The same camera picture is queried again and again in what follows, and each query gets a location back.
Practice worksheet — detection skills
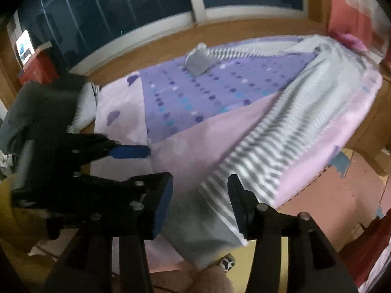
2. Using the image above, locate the purple dotted bed sheet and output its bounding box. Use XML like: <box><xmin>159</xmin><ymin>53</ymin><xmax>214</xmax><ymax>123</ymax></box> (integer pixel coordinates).
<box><xmin>92</xmin><ymin>35</ymin><xmax>384</xmax><ymax>275</ymax></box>

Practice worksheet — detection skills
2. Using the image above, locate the pink folded blanket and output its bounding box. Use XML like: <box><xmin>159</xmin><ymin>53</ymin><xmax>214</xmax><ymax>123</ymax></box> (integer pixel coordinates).
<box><xmin>334</xmin><ymin>32</ymin><xmax>369</xmax><ymax>51</ymax></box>

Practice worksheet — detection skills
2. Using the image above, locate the pink striped curtain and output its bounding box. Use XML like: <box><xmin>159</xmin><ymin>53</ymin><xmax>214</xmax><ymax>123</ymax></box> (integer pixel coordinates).
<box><xmin>328</xmin><ymin>0</ymin><xmax>391</xmax><ymax>58</ymax></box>

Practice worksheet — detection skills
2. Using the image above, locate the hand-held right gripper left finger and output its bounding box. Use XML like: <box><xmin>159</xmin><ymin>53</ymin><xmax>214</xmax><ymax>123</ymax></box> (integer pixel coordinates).
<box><xmin>41</xmin><ymin>175</ymin><xmax>174</xmax><ymax>293</ymax></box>

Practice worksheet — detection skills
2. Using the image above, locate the red box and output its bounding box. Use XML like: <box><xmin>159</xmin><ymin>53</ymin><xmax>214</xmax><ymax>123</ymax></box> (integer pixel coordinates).
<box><xmin>20</xmin><ymin>50</ymin><xmax>58</xmax><ymax>84</ymax></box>

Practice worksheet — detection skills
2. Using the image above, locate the white framed window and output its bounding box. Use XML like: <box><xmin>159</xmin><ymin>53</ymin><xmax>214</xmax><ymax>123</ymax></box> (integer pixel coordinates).
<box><xmin>6</xmin><ymin>0</ymin><xmax>309</xmax><ymax>74</ymax></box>

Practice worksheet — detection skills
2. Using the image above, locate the person's brown fuzzy robe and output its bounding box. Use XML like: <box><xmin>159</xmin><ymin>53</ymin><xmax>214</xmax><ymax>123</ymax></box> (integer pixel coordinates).
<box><xmin>150</xmin><ymin>265</ymin><xmax>236</xmax><ymax>293</ymax></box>

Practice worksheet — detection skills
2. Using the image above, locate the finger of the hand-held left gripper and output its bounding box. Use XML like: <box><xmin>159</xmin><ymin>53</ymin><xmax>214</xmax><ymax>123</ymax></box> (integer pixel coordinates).
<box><xmin>67</xmin><ymin>134</ymin><xmax>150</xmax><ymax>165</ymax></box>
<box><xmin>73</xmin><ymin>172</ymin><xmax>172</xmax><ymax>212</ymax></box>

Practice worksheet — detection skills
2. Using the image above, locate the wooden platform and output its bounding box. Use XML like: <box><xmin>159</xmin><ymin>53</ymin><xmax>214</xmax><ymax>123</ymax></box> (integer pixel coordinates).
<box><xmin>0</xmin><ymin>18</ymin><xmax>391</xmax><ymax>171</ymax></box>

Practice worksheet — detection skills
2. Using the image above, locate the grey white striped garment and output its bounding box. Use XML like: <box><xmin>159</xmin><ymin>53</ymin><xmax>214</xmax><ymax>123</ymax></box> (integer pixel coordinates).
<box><xmin>159</xmin><ymin>35</ymin><xmax>376</xmax><ymax>269</ymax></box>

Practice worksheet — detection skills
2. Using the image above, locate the dark red cloth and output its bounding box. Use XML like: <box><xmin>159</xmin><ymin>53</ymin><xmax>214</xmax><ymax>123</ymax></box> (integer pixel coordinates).
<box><xmin>348</xmin><ymin>217</ymin><xmax>391</xmax><ymax>287</ymax></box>

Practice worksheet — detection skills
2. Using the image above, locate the cow print slipper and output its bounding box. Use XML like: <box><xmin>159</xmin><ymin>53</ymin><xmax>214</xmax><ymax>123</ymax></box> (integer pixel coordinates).
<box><xmin>220</xmin><ymin>253</ymin><xmax>236</xmax><ymax>273</ymax></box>

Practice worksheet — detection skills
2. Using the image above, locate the white printed box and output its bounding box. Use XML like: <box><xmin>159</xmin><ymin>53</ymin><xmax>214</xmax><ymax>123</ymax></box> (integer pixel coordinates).
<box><xmin>15</xmin><ymin>30</ymin><xmax>35</xmax><ymax>65</ymax></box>

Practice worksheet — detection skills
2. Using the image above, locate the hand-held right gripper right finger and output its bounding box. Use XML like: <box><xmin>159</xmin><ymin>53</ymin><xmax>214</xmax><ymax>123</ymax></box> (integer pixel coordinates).
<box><xmin>228</xmin><ymin>174</ymin><xmax>359</xmax><ymax>293</ymax></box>

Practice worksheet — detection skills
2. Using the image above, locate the dark clothes pile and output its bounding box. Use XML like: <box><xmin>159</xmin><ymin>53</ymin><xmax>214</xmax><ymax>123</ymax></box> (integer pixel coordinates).
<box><xmin>0</xmin><ymin>76</ymin><xmax>87</xmax><ymax>159</ymax></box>

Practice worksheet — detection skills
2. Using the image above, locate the light blue knit cloth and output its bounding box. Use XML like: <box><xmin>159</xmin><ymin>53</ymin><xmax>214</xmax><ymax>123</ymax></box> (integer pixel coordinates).
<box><xmin>72</xmin><ymin>82</ymin><xmax>101</xmax><ymax>133</ymax></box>

